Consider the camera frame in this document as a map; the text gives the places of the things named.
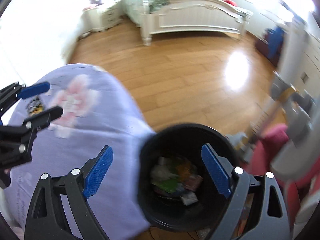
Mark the purple floral tablecloth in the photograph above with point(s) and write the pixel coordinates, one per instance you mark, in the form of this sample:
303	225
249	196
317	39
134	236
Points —
100	120

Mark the blue cloth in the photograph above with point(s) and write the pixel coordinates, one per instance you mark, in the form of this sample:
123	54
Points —
273	42

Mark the white bed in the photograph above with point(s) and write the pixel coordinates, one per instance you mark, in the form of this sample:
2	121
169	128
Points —
195	20

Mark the black trash bin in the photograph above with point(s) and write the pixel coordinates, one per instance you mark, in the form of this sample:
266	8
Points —
175	140

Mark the dark maroon stool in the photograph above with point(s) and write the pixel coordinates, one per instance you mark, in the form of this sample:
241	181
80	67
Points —
261	50

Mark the red cushion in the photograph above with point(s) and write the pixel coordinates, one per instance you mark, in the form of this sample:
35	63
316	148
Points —
231	2

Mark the white drawer cabinet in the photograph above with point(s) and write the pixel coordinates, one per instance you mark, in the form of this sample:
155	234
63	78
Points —
310	60

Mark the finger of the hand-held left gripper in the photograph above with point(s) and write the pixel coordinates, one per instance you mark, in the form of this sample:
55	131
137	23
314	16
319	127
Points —
50	113
35	90

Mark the grey stick vacuum cleaner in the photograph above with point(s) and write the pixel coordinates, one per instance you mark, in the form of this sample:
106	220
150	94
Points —
300	120

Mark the pink red chair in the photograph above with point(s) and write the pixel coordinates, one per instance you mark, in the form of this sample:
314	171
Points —
275	140

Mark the black printed packet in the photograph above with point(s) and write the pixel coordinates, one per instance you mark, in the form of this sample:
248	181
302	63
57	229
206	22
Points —
35	106

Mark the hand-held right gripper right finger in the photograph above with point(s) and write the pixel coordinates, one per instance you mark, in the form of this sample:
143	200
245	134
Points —
216	170

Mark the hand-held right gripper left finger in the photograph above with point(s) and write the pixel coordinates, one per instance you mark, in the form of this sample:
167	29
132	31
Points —
98	175

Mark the white nightstand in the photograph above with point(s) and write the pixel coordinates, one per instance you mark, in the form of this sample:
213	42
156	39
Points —
107	17

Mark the heap of mixed wrappers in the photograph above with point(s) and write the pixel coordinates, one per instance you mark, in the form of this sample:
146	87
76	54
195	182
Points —
186	177

